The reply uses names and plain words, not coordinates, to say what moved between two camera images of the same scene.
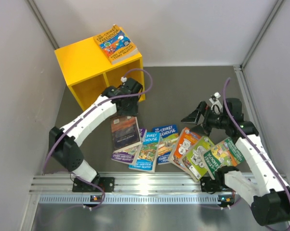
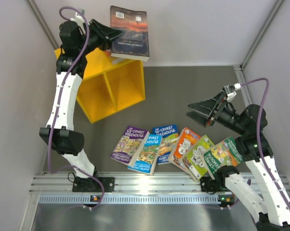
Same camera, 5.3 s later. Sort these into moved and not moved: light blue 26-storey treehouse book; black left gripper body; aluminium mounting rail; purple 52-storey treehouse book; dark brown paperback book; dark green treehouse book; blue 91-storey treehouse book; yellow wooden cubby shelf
Moved: dark brown paperback book; black left gripper body
Not moved: light blue 26-storey treehouse book; dark green treehouse book; aluminium mounting rail; purple 52-storey treehouse book; yellow wooden cubby shelf; blue 91-storey treehouse book
